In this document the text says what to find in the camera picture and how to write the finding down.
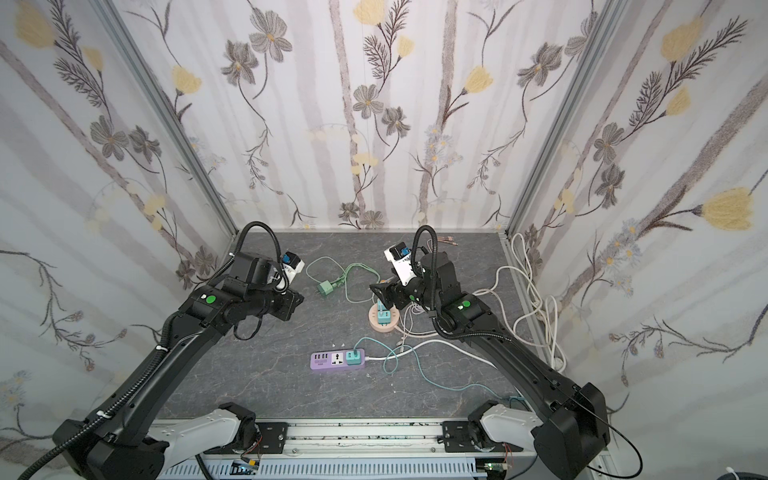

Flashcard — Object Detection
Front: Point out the white charging cable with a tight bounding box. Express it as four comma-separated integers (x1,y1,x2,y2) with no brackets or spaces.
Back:
395,302,439,352

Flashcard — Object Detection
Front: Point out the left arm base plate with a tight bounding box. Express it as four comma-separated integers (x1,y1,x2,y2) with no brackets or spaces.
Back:
251,422,289,455

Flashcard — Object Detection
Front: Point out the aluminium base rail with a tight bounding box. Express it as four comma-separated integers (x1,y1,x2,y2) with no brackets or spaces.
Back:
150,405,559,479

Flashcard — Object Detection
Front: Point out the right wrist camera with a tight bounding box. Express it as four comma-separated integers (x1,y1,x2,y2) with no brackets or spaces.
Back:
384,242,416,286

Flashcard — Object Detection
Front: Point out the green charger cube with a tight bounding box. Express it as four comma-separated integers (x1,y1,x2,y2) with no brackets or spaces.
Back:
317,281,335,297

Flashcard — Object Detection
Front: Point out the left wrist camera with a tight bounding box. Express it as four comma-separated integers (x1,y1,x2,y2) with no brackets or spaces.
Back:
281,251,305,286

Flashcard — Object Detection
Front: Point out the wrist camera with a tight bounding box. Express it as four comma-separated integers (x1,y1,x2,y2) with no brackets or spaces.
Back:
281,251,305,286
384,242,416,286

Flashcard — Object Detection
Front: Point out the teal charger cube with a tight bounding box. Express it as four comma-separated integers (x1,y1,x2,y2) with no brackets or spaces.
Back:
376,302,391,325
344,349,365,366

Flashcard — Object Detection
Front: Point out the teal multi-head cable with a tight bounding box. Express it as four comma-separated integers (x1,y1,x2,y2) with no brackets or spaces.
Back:
352,335,529,409

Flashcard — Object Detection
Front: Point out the white power cord bundle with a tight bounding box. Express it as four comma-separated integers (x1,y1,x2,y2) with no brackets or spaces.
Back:
364,232,568,373

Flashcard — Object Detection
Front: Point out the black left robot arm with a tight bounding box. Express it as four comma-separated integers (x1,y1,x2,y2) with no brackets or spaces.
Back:
20,221,304,479

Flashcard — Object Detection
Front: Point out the light green multi-head cable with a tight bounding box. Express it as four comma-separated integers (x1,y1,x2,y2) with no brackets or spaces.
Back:
305,256,383,304

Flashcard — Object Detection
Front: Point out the purple power strip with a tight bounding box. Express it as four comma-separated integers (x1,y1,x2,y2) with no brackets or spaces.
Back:
310,350,366,372

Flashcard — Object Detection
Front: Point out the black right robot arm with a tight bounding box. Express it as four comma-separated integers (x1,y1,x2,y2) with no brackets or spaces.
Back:
370,243,617,479

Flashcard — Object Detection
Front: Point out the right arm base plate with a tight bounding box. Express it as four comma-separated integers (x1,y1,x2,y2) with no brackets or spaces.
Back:
441,420,499,453

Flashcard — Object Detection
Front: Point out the pink round power strip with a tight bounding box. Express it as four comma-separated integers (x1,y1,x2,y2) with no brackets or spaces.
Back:
367,305,401,333

